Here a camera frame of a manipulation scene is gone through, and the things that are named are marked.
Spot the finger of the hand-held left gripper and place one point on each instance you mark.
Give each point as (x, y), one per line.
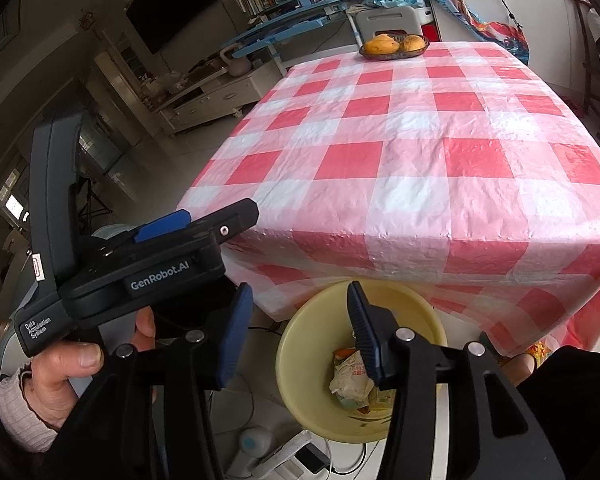
(230, 220)
(162, 225)

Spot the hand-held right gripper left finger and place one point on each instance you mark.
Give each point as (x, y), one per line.
(235, 335)

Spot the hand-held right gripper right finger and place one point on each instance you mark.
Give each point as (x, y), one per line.
(365, 340)

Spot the red snack packet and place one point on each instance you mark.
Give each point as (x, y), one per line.
(345, 354)

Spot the white paper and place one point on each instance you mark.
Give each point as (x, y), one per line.
(352, 377)

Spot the yellow plastic basin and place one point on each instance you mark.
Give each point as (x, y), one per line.
(305, 340)

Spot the small white drink carton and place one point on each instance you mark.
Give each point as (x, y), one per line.
(380, 400)

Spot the person's left forearm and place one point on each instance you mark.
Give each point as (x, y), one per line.
(20, 410)

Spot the person's left hand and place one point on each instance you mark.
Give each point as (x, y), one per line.
(65, 365)

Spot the black folding stand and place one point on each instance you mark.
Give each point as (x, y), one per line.
(90, 205)

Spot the white blue round device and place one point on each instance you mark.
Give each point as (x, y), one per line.
(255, 442)

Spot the cream television cabinet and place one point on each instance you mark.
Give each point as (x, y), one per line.
(215, 97)

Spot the white power strip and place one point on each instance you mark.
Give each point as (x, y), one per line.
(285, 455)

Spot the black adapter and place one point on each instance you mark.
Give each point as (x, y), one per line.
(312, 460)

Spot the pink kettlebell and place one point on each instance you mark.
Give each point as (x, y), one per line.
(237, 66)

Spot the orange patterned cloth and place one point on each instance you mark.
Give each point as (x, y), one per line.
(540, 347)

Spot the red white checkered tablecloth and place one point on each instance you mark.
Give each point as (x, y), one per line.
(410, 160)

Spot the blue study desk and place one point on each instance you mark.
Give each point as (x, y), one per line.
(290, 27)

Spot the person's dark trousers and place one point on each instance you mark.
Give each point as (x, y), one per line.
(570, 400)

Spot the black television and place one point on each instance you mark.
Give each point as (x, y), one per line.
(170, 7)

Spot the yellow mango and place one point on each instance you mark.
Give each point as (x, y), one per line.
(414, 43)
(377, 46)

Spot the brown fruit basket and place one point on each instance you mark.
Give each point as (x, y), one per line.
(395, 56)

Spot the white plastic stool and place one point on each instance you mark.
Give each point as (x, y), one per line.
(385, 19)

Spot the red container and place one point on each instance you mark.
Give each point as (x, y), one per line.
(430, 22)

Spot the colourful kite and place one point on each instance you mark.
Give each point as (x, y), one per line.
(485, 25)

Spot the dark wooden chair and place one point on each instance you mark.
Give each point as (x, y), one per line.
(582, 35)

